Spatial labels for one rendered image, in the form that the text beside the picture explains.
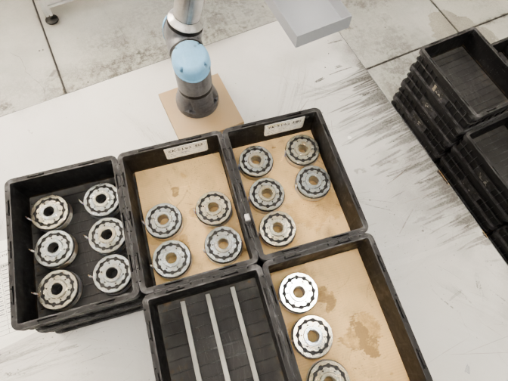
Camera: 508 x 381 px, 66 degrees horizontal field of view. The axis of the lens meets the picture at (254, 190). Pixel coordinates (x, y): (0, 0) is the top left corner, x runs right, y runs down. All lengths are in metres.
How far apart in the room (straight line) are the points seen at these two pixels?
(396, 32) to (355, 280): 2.02
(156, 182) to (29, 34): 1.94
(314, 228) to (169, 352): 0.51
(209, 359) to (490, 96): 1.62
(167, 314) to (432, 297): 0.78
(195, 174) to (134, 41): 1.63
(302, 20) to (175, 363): 1.11
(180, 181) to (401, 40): 1.98
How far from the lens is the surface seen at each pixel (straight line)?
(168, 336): 1.09
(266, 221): 1.09
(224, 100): 1.44
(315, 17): 1.45
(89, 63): 2.67
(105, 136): 1.47
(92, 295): 1.15
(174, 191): 1.17
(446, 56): 2.11
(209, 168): 1.19
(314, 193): 1.14
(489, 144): 2.06
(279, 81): 1.53
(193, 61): 1.26
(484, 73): 2.12
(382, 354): 1.12
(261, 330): 1.07
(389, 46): 2.75
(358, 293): 1.12
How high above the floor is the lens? 1.90
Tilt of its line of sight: 67 degrees down
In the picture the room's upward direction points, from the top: 3 degrees clockwise
